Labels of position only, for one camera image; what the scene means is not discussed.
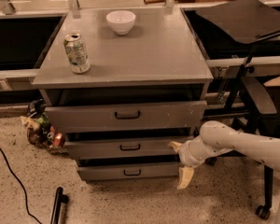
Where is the black bar foreground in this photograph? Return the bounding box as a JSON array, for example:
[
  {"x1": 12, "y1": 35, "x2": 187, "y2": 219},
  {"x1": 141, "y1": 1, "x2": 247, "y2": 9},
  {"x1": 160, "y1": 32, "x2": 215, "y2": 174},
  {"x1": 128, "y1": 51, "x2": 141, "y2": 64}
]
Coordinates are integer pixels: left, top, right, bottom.
[{"x1": 50, "y1": 187, "x2": 69, "y2": 224}]

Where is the wooden stick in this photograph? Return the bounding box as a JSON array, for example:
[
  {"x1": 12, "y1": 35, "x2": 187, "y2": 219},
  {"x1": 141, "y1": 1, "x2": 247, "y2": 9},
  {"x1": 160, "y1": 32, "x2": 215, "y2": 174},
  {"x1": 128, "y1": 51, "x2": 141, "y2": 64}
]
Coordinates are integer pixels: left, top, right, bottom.
[{"x1": 144, "y1": 0, "x2": 165, "y2": 5}]

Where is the grey bottom drawer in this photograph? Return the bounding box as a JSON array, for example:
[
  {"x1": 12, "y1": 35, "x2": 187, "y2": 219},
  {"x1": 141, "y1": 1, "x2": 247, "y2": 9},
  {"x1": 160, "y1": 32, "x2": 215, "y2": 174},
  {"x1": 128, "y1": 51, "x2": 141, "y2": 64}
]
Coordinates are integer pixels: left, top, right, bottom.
[{"x1": 77, "y1": 161, "x2": 179, "y2": 181}]

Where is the black cable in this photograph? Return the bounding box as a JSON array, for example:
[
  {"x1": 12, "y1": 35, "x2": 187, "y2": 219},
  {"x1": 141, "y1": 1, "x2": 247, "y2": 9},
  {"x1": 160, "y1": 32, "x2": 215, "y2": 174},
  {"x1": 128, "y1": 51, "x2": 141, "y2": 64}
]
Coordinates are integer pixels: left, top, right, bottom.
[{"x1": 0, "y1": 141, "x2": 43, "y2": 224}]

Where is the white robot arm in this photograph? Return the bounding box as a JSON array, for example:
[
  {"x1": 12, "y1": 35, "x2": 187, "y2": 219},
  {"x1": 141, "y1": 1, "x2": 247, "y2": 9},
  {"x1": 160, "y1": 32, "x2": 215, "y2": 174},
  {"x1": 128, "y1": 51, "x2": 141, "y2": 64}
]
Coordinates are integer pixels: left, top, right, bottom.
[{"x1": 169, "y1": 120, "x2": 280, "y2": 224}]

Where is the pile of snack items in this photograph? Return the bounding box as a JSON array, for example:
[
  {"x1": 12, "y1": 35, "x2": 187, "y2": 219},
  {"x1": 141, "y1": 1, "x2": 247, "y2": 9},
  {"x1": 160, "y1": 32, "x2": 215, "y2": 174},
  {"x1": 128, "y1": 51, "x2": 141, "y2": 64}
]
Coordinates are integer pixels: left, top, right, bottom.
[{"x1": 21, "y1": 99, "x2": 67, "y2": 155}]

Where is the grey drawer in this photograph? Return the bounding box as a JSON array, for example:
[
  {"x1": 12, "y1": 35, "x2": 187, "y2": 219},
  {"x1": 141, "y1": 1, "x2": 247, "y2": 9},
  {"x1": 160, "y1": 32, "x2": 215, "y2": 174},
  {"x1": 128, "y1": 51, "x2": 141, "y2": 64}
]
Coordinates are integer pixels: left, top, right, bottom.
[
  {"x1": 46, "y1": 101, "x2": 206, "y2": 133},
  {"x1": 77, "y1": 161, "x2": 179, "y2": 181},
  {"x1": 65, "y1": 135, "x2": 192, "y2": 160}
]

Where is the green white soda can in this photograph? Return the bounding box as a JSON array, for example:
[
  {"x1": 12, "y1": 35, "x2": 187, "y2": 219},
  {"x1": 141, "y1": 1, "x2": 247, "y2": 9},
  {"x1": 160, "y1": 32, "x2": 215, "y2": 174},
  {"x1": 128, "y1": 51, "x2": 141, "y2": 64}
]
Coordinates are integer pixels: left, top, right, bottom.
[{"x1": 63, "y1": 34, "x2": 91, "y2": 74}]

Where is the black office chair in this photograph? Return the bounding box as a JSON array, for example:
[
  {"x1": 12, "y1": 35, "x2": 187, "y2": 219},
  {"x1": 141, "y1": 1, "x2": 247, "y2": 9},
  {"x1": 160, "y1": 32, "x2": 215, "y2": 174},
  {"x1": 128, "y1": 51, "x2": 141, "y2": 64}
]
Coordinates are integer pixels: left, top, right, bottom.
[{"x1": 195, "y1": 0, "x2": 280, "y2": 221}]

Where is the grey drawer cabinet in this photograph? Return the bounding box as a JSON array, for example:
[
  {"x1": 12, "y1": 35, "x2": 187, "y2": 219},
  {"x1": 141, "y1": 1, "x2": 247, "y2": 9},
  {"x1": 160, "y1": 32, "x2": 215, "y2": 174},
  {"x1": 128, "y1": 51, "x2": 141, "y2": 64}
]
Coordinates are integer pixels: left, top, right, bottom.
[{"x1": 33, "y1": 8, "x2": 213, "y2": 168}]

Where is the grey top drawer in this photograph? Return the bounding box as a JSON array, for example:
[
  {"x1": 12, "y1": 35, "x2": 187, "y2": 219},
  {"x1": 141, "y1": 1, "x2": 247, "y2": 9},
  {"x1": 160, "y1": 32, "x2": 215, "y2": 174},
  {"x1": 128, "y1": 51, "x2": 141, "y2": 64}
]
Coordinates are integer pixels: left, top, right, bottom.
[{"x1": 46, "y1": 101, "x2": 206, "y2": 133}]

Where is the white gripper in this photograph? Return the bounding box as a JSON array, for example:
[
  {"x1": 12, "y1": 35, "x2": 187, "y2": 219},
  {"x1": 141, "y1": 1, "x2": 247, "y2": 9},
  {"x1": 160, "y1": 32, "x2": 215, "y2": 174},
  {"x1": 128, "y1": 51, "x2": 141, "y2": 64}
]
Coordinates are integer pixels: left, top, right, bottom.
[{"x1": 169, "y1": 136, "x2": 230, "y2": 189}]

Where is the white ceramic bowl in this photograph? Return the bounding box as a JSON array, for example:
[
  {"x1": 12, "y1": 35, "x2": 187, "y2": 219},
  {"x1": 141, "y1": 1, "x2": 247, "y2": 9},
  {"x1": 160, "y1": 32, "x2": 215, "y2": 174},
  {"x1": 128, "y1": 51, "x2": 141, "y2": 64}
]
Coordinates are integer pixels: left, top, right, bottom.
[{"x1": 106, "y1": 10, "x2": 136, "y2": 35}]

